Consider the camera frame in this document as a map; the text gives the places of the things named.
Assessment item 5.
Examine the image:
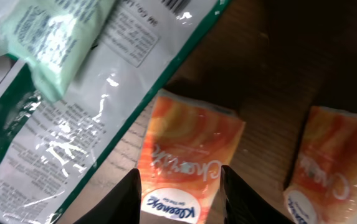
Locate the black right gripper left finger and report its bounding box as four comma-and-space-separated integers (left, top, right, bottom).
74, 168, 141, 224

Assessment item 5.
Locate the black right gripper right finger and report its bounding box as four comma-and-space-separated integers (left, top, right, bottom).
220, 165, 293, 224

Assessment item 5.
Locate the orange white small packet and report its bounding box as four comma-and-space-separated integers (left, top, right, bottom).
138, 90, 245, 223

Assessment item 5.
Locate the green 3M product pouch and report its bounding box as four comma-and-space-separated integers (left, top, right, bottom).
0, 0, 227, 223

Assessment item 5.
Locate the light green wipes pack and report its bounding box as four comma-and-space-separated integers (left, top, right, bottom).
0, 0, 116, 102

